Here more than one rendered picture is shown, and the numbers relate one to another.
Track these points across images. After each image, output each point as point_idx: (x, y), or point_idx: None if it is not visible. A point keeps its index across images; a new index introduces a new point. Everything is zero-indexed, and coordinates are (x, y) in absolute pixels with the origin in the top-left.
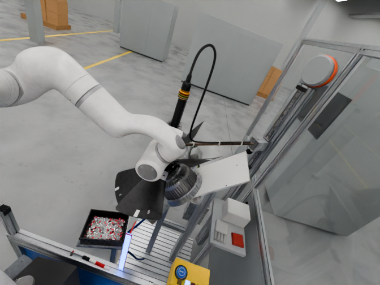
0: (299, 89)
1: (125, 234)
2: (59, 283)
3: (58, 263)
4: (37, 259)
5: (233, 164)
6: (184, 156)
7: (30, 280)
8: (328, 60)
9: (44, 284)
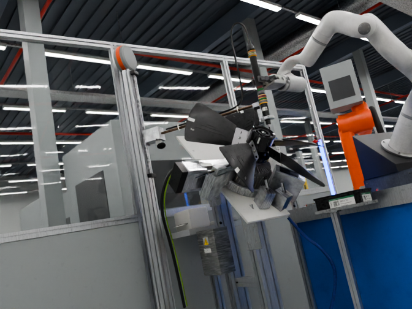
0: (137, 73)
1: (321, 139)
2: (361, 136)
3: (368, 146)
4: (393, 161)
5: (197, 143)
6: (218, 159)
7: (385, 146)
8: (131, 49)
9: (372, 141)
